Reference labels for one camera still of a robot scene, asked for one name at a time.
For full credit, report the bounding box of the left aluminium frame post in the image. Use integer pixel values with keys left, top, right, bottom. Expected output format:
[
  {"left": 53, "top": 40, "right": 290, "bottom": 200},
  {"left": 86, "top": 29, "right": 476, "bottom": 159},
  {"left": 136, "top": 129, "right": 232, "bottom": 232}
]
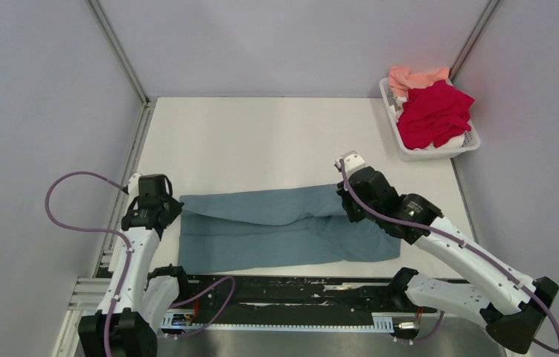
[{"left": 86, "top": 0, "right": 150, "bottom": 107}]

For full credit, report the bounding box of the white plastic laundry basket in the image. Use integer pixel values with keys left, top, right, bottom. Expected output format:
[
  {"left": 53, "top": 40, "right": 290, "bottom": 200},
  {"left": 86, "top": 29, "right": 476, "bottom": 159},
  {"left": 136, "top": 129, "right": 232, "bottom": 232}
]
[{"left": 379, "top": 77, "right": 481, "bottom": 162}]

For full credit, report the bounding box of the aluminium front rail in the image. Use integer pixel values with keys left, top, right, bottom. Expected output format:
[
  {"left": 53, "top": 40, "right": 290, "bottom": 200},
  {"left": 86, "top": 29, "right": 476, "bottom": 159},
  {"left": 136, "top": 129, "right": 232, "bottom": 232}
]
[{"left": 68, "top": 277, "right": 520, "bottom": 319}]

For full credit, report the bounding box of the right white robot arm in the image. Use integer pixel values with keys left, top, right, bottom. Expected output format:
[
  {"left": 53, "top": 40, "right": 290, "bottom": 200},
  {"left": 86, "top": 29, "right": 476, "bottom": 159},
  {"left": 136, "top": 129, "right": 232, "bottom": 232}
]
[{"left": 335, "top": 158, "right": 559, "bottom": 354}]

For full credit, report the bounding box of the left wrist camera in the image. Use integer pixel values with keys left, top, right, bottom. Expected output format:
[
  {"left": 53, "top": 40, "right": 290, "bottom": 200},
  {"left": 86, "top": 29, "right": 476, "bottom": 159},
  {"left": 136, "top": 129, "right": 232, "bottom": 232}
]
[{"left": 124, "top": 173, "right": 142, "bottom": 199}]

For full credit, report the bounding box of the aluminium frame post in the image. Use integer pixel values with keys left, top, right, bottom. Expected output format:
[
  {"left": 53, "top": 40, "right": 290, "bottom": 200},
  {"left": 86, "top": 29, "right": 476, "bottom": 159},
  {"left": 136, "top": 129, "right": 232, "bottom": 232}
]
[
  {"left": 86, "top": 0, "right": 150, "bottom": 107},
  {"left": 449, "top": 0, "right": 502, "bottom": 82}
]

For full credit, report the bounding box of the peach orange t-shirt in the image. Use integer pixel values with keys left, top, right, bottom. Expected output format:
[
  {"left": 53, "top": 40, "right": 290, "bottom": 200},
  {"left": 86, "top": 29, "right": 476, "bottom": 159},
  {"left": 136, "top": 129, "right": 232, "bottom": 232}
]
[{"left": 389, "top": 65, "right": 450, "bottom": 97}]

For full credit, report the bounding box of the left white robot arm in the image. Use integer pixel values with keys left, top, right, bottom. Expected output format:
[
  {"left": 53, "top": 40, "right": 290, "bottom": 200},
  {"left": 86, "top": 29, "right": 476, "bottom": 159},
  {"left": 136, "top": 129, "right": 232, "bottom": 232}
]
[{"left": 77, "top": 174, "right": 191, "bottom": 356}]

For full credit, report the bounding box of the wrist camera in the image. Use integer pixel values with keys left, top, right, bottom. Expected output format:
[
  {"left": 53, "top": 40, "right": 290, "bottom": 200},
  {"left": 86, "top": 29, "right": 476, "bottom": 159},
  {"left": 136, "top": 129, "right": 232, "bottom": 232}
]
[
  {"left": 124, "top": 173, "right": 142, "bottom": 199},
  {"left": 334, "top": 151, "right": 367, "bottom": 177}
]

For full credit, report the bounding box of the right aluminium frame post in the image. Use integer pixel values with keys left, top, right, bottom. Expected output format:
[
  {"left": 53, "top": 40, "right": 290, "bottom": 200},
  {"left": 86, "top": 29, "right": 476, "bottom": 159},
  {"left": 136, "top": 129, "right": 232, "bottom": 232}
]
[{"left": 449, "top": 0, "right": 502, "bottom": 82}]

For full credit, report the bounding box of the white slotted cable duct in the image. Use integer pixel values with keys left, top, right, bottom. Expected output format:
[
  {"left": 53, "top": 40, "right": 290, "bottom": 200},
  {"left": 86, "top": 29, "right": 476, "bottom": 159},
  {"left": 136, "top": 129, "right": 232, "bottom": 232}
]
[{"left": 160, "top": 312, "right": 396, "bottom": 334}]

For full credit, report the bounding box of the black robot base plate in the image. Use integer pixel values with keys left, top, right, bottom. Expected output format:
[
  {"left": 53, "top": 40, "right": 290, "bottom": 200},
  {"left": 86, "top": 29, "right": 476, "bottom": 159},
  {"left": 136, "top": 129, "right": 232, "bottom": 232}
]
[{"left": 94, "top": 266, "right": 488, "bottom": 342}]

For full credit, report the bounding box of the teal blue t-shirt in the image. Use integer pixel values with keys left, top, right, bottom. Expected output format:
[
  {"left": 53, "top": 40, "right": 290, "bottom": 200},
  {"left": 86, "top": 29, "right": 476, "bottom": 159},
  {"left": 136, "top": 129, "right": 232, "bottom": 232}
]
[{"left": 178, "top": 184, "right": 400, "bottom": 274}]

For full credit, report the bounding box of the red t-shirt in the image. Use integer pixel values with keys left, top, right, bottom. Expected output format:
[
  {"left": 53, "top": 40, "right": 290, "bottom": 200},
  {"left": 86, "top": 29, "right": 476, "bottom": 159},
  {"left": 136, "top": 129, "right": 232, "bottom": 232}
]
[{"left": 397, "top": 80, "right": 475, "bottom": 149}]

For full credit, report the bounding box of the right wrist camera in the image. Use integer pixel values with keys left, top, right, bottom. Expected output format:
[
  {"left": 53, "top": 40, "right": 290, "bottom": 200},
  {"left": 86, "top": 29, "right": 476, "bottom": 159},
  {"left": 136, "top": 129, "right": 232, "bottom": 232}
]
[{"left": 334, "top": 151, "right": 367, "bottom": 177}]

